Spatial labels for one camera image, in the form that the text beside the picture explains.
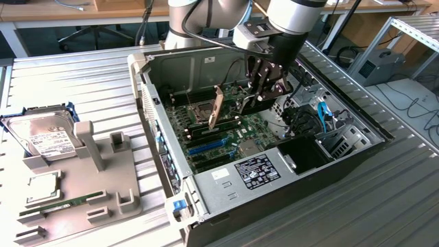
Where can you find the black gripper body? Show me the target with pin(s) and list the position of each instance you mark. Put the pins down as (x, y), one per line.
(288, 49)

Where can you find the black graphics card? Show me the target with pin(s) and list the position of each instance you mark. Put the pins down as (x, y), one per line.
(256, 109)

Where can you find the silver drive cage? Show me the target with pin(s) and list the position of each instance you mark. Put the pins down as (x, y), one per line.
(310, 94)

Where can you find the green motherboard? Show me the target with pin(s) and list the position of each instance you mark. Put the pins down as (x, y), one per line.
(255, 123)

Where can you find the metal CPU socket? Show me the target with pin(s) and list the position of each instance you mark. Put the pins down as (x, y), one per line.
(199, 110)

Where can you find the silver chipset heat sink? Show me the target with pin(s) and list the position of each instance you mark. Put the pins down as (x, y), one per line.
(251, 149)

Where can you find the dark RAM stick with label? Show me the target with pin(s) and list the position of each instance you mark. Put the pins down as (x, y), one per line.
(202, 132)

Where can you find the grey cabinet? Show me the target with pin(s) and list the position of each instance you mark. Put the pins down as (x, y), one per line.
(381, 69)

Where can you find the black expansion slot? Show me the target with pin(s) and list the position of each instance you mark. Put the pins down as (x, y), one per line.
(208, 158)

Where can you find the open black PC case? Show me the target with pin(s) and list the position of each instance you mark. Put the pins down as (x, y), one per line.
(343, 185)

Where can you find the silver power supply unit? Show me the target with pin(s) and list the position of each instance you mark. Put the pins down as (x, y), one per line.
(219, 190)

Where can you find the brown cardboard box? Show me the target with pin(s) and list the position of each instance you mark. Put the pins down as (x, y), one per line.
(116, 5)

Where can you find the black office chair base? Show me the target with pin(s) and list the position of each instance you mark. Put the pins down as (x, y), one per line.
(98, 29)

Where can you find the blue case latch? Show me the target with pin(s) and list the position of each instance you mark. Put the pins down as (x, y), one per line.
(179, 205)

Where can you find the hard disk drive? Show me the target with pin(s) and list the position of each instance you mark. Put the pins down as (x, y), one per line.
(71, 108)

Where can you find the silver hard disk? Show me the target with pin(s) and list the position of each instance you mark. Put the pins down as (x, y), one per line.
(38, 133)

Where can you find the grey parts rack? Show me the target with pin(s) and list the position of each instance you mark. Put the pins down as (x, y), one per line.
(79, 195)

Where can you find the silver CPU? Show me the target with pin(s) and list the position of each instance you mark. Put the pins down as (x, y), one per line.
(43, 187)

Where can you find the green RAM stick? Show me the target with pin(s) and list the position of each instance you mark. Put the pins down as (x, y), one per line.
(58, 205)

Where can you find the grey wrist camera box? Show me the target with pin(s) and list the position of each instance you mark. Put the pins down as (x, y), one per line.
(244, 38)

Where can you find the wooden desk white frame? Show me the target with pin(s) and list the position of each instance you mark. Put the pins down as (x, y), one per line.
(377, 8)
(34, 11)

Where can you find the aluminium frame rack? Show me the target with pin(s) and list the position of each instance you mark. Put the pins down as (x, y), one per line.
(419, 29)

